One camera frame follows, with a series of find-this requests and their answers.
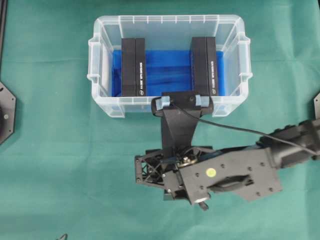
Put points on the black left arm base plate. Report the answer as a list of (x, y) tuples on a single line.
[(7, 113)]

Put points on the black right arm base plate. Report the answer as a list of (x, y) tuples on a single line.
[(316, 103)]

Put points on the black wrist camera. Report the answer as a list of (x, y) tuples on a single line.
[(179, 114)]

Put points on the clear plastic storage case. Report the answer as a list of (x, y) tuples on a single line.
[(168, 40)]

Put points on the black realsense box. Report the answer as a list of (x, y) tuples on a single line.
[(133, 67), (204, 66)]

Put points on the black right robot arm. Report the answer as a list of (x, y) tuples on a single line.
[(251, 171)]

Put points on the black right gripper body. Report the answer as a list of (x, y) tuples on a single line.
[(178, 174)]

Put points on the black aluminium frame rail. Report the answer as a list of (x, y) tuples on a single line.
[(3, 15)]

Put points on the blue cloth liner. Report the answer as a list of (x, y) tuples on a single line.
[(166, 71)]

